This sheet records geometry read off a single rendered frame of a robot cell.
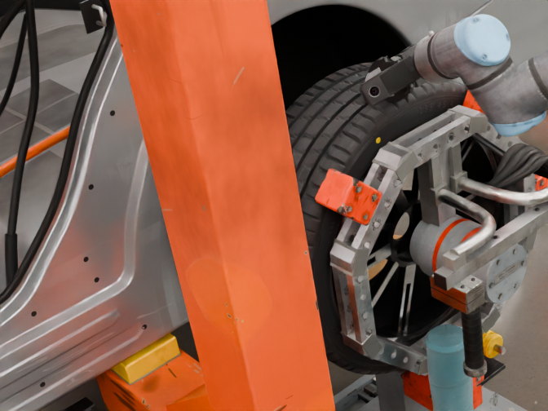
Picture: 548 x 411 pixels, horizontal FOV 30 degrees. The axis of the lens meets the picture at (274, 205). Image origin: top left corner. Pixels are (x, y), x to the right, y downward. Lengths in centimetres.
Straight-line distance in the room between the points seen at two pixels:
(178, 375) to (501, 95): 91
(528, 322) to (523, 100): 161
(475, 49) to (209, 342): 66
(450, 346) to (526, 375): 108
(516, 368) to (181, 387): 128
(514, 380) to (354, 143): 132
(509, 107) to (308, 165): 43
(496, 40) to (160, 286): 86
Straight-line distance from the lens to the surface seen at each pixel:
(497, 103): 181
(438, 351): 207
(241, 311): 158
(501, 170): 209
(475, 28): 178
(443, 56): 182
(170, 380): 221
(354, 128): 200
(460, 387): 214
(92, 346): 212
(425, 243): 211
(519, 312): 337
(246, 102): 145
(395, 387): 250
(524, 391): 308
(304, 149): 203
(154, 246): 211
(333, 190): 190
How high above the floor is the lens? 205
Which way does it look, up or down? 30 degrees down
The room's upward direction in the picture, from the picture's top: 10 degrees counter-clockwise
